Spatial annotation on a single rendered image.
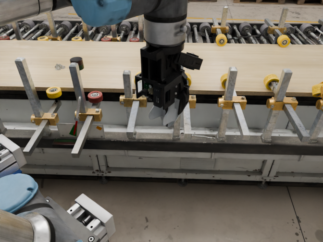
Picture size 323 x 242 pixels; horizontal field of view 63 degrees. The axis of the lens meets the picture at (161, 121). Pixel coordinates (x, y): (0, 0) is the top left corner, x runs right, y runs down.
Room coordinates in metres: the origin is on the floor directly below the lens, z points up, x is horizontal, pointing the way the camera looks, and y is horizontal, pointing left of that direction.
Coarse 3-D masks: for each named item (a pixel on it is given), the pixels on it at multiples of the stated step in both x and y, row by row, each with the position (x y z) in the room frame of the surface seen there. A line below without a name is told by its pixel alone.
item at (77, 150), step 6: (96, 108) 1.19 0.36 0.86; (90, 120) 1.08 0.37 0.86; (84, 126) 1.03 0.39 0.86; (90, 126) 1.05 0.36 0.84; (84, 132) 0.98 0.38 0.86; (78, 138) 0.94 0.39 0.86; (84, 138) 0.94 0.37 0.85; (78, 144) 0.90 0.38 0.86; (72, 150) 0.86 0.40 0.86; (78, 150) 0.86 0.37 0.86; (72, 156) 0.84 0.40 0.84; (78, 156) 0.84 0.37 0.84
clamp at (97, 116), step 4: (88, 112) 1.13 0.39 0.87; (92, 112) 1.13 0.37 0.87; (96, 112) 1.13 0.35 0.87; (100, 112) 1.14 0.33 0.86; (80, 116) 1.12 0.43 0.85; (84, 116) 1.12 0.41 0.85; (96, 116) 1.12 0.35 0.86; (100, 116) 1.13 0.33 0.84; (80, 120) 1.12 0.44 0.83; (84, 120) 1.12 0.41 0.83; (96, 120) 1.12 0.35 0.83; (100, 120) 1.12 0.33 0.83
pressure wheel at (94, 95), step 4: (92, 92) 1.27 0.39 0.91; (96, 92) 1.28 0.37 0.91; (100, 92) 1.27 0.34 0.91; (88, 96) 1.23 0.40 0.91; (92, 96) 1.24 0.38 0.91; (96, 96) 1.24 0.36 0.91; (100, 96) 1.24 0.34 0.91; (88, 100) 1.24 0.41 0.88; (92, 100) 1.21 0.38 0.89; (96, 100) 1.22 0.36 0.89; (100, 100) 1.23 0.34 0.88
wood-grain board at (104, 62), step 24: (0, 48) 1.91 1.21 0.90; (24, 48) 1.91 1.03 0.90; (48, 48) 1.91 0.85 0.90; (72, 48) 1.91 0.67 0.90; (96, 48) 1.91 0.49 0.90; (120, 48) 1.91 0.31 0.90; (192, 48) 1.91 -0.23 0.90; (216, 48) 1.91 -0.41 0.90; (240, 48) 1.91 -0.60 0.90; (264, 48) 1.91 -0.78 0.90; (288, 48) 1.91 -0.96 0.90; (312, 48) 1.91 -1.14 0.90; (0, 72) 1.53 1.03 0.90; (48, 72) 1.53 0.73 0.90; (96, 72) 1.53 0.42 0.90; (120, 72) 1.53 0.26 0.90; (192, 72) 1.53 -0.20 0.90; (216, 72) 1.53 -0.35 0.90; (240, 72) 1.53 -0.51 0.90; (264, 72) 1.53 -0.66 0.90; (312, 72) 1.53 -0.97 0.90; (312, 96) 1.28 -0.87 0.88
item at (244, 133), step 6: (234, 90) 1.21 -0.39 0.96; (234, 108) 1.06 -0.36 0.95; (240, 108) 1.04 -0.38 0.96; (240, 114) 0.99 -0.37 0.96; (240, 120) 0.95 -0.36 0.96; (240, 126) 0.91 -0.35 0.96; (246, 126) 0.90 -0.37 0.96; (240, 132) 0.89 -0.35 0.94; (246, 132) 0.87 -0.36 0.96; (246, 138) 0.85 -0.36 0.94
